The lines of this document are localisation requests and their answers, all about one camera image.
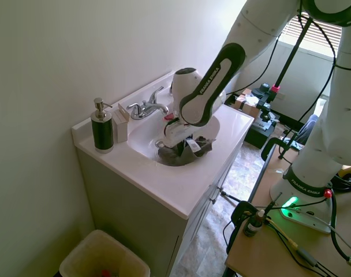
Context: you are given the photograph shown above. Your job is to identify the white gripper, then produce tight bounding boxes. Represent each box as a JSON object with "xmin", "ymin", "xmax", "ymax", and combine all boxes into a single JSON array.
[{"xmin": 163, "ymin": 121, "xmax": 195, "ymax": 158}]

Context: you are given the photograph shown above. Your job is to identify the grey towel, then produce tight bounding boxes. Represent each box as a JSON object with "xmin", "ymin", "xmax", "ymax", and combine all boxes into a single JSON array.
[{"xmin": 155, "ymin": 135, "xmax": 216, "ymax": 167}]

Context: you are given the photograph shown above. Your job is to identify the white sink vanity top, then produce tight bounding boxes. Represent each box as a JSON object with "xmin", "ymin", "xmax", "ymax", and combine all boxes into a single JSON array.
[{"xmin": 71, "ymin": 70, "xmax": 255, "ymax": 220}]

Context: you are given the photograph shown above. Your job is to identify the chrome faucet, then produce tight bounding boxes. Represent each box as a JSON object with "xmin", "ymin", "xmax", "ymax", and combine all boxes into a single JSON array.
[{"xmin": 126, "ymin": 85, "xmax": 170, "ymax": 121}]

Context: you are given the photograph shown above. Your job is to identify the small white box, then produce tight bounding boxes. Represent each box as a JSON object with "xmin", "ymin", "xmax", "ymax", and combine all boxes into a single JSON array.
[{"xmin": 111, "ymin": 103, "xmax": 129, "ymax": 144}]

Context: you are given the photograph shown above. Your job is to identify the black metal rod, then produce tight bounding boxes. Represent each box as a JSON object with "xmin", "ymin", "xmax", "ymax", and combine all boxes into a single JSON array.
[{"xmin": 221, "ymin": 192, "xmax": 243, "ymax": 203}]

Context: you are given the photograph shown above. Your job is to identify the cardboard box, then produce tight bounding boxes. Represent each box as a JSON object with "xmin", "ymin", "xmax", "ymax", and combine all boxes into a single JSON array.
[{"xmin": 232, "ymin": 88, "xmax": 260, "ymax": 118}]

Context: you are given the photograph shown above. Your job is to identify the black equipment case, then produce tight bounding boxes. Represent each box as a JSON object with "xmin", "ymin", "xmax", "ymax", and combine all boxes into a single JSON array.
[{"xmin": 244, "ymin": 112, "xmax": 278, "ymax": 149}]

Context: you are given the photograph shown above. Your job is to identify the black C-clamp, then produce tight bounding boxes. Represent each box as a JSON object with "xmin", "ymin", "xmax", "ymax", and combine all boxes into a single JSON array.
[
  {"xmin": 227, "ymin": 201, "xmax": 260, "ymax": 254},
  {"xmin": 261, "ymin": 137, "xmax": 305, "ymax": 162}
]

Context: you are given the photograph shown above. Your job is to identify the black soap dispenser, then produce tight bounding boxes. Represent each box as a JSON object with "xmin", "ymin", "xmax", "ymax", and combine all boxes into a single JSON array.
[{"xmin": 90, "ymin": 97, "xmax": 115, "ymax": 154}]

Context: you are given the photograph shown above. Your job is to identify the grey vanity cabinet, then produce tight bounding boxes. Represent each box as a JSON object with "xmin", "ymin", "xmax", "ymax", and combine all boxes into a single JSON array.
[{"xmin": 76, "ymin": 144, "xmax": 242, "ymax": 277}]

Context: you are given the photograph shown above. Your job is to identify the dark dropper bottle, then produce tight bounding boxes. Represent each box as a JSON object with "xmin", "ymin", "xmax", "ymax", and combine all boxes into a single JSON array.
[{"xmin": 244, "ymin": 209, "xmax": 266, "ymax": 238}]

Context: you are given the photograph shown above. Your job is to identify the blue cloth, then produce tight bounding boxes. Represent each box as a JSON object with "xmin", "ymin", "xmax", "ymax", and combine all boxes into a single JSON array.
[{"xmin": 296, "ymin": 114, "xmax": 320, "ymax": 145}]

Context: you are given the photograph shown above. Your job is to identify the cream trash bin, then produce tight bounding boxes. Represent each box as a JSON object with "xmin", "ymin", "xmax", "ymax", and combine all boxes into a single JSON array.
[{"xmin": 59, "ymin": 229, "xmax": 151, "ymax": 277}]

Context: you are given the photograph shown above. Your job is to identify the window blinds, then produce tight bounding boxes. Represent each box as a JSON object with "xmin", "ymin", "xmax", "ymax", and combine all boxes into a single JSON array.
[{"xmin": 282, "ymin": 16, "xmax": 343, "ymax": 60}]

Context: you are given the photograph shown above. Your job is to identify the yellow cable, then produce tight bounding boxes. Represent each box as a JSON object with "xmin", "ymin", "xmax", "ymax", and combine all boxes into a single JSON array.
[{"xmin": 264, "ymin": 218, "xmax": 299, "ymax": 249}]

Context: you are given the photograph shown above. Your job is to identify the black camera stand pole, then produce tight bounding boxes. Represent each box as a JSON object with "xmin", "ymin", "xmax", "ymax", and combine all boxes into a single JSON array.
[{"xmin": 262, "ymin": 14, "xmax": 315, "ymax": 162}]

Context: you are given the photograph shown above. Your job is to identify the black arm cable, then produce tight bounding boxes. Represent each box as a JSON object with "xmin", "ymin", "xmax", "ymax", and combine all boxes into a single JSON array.
[{"xmin": 296, "ymin": 8, "xmax": 338, "ymax": 72}]

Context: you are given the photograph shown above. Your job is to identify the thick black base cable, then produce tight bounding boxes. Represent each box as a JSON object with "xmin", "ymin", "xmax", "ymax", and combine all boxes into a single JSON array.
[{"xmin": 328, "ymin": 184, "xmax": 351, "ymax": 268}]

